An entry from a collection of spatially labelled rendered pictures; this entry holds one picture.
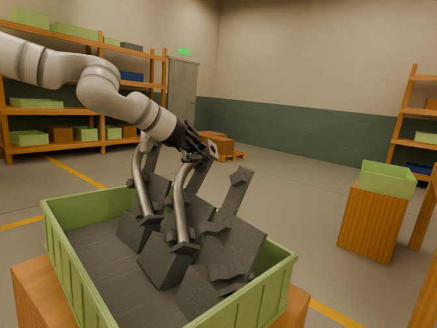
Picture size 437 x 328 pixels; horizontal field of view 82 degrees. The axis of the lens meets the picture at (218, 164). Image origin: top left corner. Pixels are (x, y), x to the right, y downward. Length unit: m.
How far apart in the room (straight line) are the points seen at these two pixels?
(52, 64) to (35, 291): 0.56
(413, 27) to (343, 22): 1.32
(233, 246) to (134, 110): 0.37
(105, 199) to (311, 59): 6.43
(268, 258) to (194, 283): 0.21
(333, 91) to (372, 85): 0.79
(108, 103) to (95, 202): 0.50
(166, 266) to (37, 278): 0.37
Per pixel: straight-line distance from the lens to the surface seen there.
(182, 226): 0.66
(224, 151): 5.16
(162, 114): 0.58
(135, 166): 0.85
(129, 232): 0.83
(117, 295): 0.69
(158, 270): 0.68
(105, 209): 0.97
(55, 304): 0.79
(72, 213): 0.94
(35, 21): 4.99
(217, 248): 0.64
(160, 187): 0.81
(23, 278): 0.90
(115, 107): 0.53
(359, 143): 6.59
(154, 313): 0.64
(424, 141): 5.97
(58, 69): 0.54
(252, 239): 0.58
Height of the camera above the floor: 1.31
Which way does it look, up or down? 15 degrees down
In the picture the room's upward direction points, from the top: 6 degrees clockwise
